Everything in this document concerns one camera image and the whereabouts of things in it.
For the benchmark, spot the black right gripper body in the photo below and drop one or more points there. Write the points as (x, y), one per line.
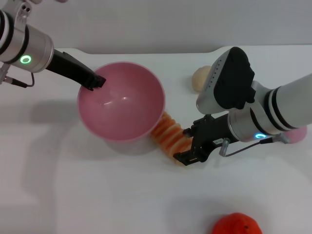
(212, 134)

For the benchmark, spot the pink plastic bowl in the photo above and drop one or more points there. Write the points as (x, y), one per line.
(122, 107)

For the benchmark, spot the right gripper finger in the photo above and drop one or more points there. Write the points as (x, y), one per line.
(189, 131)
(186, 157)

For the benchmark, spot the pink round bun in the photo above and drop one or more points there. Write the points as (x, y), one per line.
(297, 136)

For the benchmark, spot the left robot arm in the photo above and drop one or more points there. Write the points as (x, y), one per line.
(24, 46)

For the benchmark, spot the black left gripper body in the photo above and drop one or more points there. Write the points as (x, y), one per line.
(73, 70)

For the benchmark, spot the orange striped bread roll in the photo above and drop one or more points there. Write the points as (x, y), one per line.
(170, 139)

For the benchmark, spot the beige round bun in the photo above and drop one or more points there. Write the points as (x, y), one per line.
(200, 79)

